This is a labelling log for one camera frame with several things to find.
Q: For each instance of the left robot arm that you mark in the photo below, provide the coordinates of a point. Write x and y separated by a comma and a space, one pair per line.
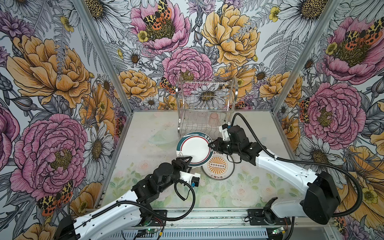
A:
132, 208

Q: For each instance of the aluminium front rail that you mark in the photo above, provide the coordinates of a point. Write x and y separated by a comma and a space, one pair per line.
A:
196, 219

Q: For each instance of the green rimmed plate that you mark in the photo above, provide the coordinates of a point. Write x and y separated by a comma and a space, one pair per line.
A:
195, 145

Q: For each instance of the green circuit board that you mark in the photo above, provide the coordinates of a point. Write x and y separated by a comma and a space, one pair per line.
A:
149, 231

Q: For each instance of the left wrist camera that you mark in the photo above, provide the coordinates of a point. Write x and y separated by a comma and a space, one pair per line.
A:
192, 179

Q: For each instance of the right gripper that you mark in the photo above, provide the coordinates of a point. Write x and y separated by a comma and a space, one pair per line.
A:
219, 141

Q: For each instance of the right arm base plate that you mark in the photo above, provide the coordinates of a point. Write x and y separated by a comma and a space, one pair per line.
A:
258, 217

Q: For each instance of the white plate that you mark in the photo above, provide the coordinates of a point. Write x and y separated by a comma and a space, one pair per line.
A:
219, 177

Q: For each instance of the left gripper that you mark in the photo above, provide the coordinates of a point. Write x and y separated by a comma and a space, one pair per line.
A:
181, 164

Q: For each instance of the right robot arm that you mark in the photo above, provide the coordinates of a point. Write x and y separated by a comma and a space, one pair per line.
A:
319, 196

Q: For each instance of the pink drinking glass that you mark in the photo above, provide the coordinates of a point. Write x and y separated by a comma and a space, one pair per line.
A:
214, 120

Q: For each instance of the chrome two-tier dish rack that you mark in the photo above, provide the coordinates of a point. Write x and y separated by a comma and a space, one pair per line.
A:
196, 100

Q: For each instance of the red patterned plate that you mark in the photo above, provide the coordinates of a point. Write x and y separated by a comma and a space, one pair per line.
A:
218, 164

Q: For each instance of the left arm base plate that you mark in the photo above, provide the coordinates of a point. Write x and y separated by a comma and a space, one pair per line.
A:
152, 221

